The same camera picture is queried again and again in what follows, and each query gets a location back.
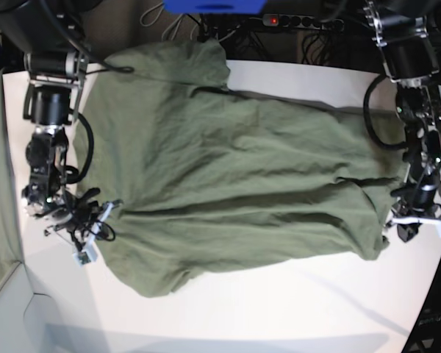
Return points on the blue box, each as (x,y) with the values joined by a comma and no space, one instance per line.
(214,6)

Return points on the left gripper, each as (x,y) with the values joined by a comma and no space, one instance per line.
(416,205)

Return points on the black power strip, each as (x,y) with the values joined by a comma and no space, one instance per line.
(301,22)

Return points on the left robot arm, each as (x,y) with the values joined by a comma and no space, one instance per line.
(410,62)

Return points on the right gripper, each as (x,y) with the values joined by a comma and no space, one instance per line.
(83,218)

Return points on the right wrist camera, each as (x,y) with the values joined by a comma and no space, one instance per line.
(85,256)

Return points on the green t-shirt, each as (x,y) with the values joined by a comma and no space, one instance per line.
(212,181)

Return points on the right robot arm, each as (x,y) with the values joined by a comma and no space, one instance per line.
(51,36)

